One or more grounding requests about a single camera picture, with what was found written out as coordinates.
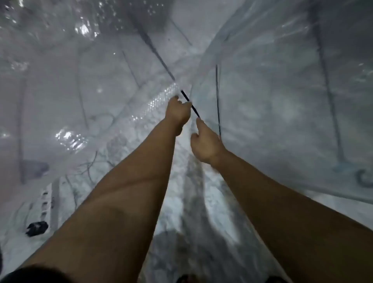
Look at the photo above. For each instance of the person's right hand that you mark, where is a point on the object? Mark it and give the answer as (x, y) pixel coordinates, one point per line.
(207, 145)

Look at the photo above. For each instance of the person's left hand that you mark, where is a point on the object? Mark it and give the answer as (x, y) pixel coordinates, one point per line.
(177, 112)

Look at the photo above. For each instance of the clear transparent umbrella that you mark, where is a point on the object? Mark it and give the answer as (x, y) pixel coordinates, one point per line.
(276, 102)

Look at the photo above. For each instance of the person's right forearm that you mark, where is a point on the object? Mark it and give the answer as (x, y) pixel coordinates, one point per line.
(276, 218)

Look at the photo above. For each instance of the person's left forearm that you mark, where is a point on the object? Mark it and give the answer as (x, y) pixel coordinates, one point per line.
(131, 189)

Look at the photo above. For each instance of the person's black sandal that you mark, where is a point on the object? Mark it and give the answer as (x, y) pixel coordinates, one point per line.
(188, 279)
(276, 280)

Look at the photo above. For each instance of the person's black sleeve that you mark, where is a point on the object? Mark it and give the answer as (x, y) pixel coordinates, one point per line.
(35, 275)

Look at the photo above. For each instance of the white power strip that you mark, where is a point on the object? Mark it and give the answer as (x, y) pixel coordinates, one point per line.
(43, 204)

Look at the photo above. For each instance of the black plug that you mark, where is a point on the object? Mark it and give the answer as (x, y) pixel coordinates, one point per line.
(37, 229)

